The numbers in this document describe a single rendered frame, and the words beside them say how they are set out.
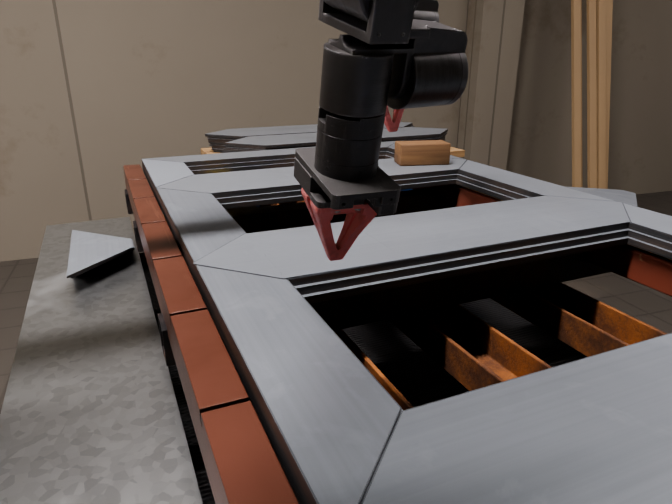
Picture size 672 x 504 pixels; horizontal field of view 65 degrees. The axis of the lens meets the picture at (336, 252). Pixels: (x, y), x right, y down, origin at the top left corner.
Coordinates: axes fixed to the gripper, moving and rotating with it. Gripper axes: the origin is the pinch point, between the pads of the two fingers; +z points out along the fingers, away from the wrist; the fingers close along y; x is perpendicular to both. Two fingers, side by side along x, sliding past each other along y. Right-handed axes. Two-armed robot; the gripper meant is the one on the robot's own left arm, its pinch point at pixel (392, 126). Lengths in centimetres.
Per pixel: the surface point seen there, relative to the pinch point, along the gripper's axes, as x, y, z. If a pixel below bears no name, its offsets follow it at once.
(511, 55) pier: -203, 202, -55
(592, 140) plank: -241, 176, 5
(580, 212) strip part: -24.6, -16.0, 17.6
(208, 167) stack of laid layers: 23, 52, 2
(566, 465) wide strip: 22, -58, 26
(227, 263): 33.9, -16.2, 16.2
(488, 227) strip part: -5.5, -16.7, 17.3
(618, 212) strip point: -30.4, -18.4, 18.3
